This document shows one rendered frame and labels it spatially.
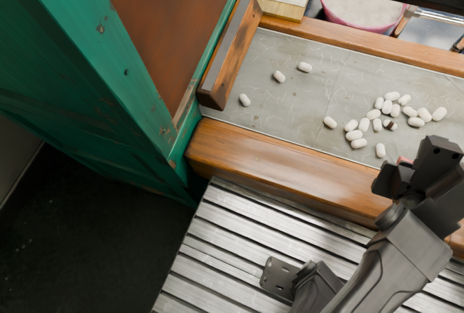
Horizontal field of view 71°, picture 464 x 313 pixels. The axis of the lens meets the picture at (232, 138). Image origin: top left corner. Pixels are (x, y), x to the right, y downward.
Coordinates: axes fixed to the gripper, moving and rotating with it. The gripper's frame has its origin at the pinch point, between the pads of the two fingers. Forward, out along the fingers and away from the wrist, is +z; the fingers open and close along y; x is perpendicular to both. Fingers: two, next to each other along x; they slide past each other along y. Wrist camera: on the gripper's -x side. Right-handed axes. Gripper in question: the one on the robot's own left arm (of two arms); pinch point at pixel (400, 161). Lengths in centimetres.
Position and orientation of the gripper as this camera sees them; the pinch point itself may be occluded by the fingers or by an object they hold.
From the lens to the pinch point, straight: 70.6
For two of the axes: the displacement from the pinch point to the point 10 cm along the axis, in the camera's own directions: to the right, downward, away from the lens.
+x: -1.8, 8.5, 5.0
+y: -9.4, -3.0, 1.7
